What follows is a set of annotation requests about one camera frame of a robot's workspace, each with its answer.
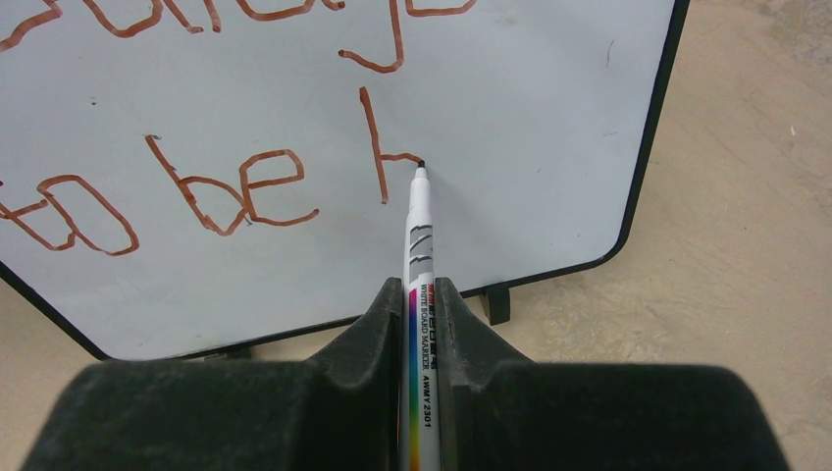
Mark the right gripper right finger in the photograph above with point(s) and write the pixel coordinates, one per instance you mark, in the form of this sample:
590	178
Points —
502	410

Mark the white whiteboard marker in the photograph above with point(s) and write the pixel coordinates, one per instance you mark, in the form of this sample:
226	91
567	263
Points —
419	416

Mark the black framed whiteboard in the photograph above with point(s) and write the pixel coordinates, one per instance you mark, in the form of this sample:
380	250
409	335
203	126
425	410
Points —
182	176

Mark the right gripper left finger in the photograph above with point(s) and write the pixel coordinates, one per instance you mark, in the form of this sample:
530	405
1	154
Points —
336	410

